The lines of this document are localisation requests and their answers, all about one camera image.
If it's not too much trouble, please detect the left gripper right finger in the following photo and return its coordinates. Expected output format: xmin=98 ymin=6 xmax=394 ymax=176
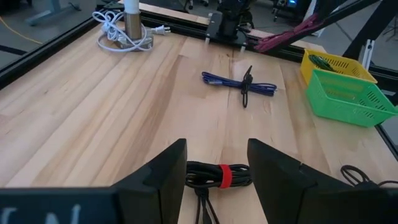
xmin=248 ymin=138 xmax=398 ymax=224

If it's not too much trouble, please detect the black aluminium rig frame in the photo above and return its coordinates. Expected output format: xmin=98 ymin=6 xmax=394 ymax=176
xmin=0 ymin=0 xmax=398 ymax=162

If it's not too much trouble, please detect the black USB cable bundle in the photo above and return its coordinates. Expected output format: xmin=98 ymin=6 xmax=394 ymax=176
xmin=340 ymin=164 xmax=398 ymax=188

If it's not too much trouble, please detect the black cable with red strap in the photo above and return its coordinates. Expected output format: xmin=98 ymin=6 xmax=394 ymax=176
xmin=185 ymin=161 xmax=253 ymax=224

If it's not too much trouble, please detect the white lamp power cord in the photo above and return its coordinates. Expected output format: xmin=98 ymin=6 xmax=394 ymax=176
xmin=91 ymin=11 xmax=172 ymax=53

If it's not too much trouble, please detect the yellow plastic basket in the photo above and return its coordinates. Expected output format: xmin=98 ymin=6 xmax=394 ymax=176
xmin=300 ymin=49 xmax=379 ymax=86

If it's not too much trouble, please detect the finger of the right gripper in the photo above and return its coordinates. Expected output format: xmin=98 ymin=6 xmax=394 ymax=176
xmin=315 ymin=0 xmax=331 ymax=20
xmin=322 ymin=0 xmax=382 ymax=26

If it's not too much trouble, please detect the green braided USB cable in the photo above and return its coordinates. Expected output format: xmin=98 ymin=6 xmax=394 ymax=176
xmin=307 ymin=54 xmax=338 ymax=73

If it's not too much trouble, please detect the blue cable with black tie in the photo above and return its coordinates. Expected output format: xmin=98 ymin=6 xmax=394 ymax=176
xmin=201 ymin=65 xmax=278 ymax=109

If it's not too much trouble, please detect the grey desk leg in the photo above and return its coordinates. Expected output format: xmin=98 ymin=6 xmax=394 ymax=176
xmin=24 ymin=0 xmax=82 ymax=27

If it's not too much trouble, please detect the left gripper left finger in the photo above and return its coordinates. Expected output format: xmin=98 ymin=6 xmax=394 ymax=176
xmin=0 ymin=138 xmax=188 ymax=224

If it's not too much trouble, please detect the maroon braided USB cable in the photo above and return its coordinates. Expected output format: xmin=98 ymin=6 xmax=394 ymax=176
xmin=253 ymin=12 xmax=327 ymax=53

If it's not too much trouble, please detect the green plastic basket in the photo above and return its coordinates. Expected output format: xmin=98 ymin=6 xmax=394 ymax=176
xmin=305 ymin=68 xmax=398 ymax=128

